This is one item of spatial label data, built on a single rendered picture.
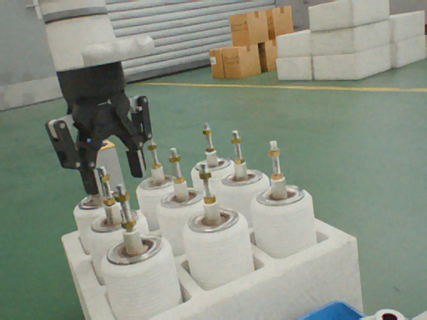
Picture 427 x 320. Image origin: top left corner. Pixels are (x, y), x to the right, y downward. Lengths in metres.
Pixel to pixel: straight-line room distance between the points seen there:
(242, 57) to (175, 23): 2.07
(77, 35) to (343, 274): 0.50
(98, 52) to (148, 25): 5.57
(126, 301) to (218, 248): 0.14
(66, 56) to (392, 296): 0.68
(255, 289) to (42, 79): 5.14
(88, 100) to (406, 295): 0.65
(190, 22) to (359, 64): 3.54
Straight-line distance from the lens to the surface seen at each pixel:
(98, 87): 0.50
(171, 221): 0.70
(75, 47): 0.50
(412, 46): 3.71
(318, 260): 0.66
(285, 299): 0.65
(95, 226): 0.70
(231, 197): 0.74
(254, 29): 4.42
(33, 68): 5.59
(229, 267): 0.61
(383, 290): 0.90
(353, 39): 3.21
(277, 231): 0.65
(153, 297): 0.58
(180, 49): 6.22
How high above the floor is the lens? 0.52
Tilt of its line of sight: 17 degrees down
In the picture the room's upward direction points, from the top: 10 degrees counter-clockwise
